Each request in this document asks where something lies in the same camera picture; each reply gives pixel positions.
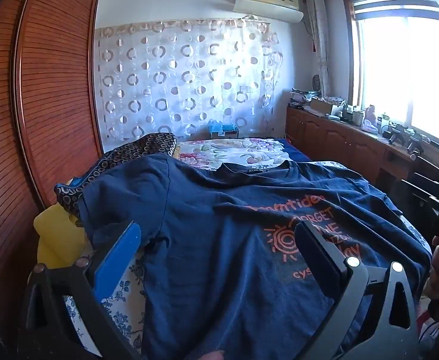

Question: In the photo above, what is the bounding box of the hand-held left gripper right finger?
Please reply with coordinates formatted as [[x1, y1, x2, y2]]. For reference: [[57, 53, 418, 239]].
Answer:
[[294, 220, 419, 360]]

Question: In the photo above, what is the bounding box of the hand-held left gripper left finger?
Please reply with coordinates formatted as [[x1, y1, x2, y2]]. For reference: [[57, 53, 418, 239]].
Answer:
[[19, 221, 145, 360]]

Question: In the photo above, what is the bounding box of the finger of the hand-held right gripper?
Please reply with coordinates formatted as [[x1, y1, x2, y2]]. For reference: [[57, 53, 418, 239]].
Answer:
[[400, 178, 439, 215]]

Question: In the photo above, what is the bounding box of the navy printed t-shirt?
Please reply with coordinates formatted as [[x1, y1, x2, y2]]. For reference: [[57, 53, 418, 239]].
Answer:
[[79, 153, 432, 360]]

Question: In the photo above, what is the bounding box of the person's right hand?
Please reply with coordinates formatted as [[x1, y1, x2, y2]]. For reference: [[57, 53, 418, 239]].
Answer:
[[427, 235, 439, 301]]

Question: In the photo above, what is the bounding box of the black device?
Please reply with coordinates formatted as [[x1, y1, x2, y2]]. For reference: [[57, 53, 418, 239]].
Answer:
[[381, 123, 426, 160]]

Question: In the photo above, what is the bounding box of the low wooden cabinet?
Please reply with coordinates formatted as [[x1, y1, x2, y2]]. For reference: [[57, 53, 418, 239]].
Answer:
[[285, 105, 439, 196]]

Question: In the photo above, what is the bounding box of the dark circle patterned blanket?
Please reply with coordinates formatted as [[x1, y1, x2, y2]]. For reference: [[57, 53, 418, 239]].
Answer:
[[54, 133, 179, 218]]

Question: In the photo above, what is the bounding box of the navy bed sheet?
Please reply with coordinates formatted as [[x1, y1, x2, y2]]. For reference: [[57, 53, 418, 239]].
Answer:
[[275, 139, 312, 163]]

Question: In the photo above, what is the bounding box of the wooden framed window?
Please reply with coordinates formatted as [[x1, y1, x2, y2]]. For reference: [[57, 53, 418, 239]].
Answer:
[[341, 0, 439, 158]]

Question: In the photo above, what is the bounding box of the cardboard box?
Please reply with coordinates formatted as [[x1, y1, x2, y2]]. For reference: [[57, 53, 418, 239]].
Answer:
[[309, 97, 345, 117]]

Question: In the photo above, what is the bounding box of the floral quilt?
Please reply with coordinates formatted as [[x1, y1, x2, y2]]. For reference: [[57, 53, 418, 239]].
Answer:
[[176, 137, 292, 170]]

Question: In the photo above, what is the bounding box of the blue plastic bag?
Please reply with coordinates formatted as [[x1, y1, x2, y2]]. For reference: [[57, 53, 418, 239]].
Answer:
[[207, 119, 239, 139]]

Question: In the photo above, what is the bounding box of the tied white window curtain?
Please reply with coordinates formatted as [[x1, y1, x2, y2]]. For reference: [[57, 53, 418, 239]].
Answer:
[[305, 0, 331, 97]]

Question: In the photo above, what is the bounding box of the circle patterned sheer curtain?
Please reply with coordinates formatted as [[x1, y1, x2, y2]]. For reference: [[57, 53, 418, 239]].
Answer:
[[95, 18, 282, 151]]

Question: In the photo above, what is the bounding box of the wall air conditioner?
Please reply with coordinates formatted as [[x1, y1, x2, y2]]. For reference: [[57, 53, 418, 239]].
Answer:
[[232, 0, 304, 23]]

